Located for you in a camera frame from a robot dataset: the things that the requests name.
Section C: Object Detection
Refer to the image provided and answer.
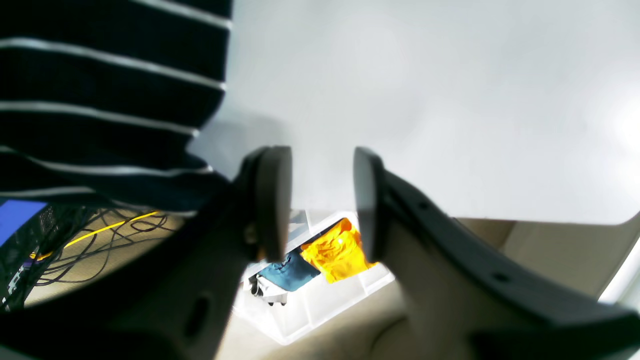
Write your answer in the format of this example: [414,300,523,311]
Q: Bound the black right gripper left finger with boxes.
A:
[1,146,293,360]

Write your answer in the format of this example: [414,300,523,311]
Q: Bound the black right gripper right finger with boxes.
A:
[353,146,640,360]

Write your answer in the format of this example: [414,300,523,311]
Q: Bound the navy white striped t-shirt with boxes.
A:
[0,0,233,215]

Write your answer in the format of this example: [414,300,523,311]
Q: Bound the teal cloth in bin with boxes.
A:
[258,249,321,292]

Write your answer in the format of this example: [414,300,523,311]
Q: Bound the orange cloth in bin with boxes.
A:
[300,218,377,284]

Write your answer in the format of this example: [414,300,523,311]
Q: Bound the blue lit computer box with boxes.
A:
[0,199,48,248]

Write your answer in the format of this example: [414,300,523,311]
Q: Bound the cables under table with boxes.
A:
[0,205,176,311]

